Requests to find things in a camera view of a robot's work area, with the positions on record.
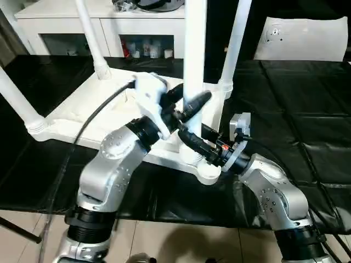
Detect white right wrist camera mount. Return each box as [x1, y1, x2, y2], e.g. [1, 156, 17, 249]
[229, 112, 252, 170]

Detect black bundle in plastic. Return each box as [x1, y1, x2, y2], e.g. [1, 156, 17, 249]
[112, 0, 138, 12]

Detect white sideboard cabinet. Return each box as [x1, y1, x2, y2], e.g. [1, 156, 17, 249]
[15, 5, 190, 60]

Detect white plastic table top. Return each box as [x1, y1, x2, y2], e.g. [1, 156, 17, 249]
[27, 70, 234, 186]

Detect grey round bag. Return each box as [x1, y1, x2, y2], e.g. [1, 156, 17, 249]
[137, 0, 186, 12]

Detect black cabinet with gold label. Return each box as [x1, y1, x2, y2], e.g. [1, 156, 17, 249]
[204, 0, 272, 62]

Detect black stand leg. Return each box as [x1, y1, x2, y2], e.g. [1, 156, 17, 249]
[0, 216, 42, 243]

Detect black table mat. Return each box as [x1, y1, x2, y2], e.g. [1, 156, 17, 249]
[0, 54, 351, 235]

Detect grey curtain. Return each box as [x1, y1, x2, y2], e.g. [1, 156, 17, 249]
[0, 8, 28, 68]

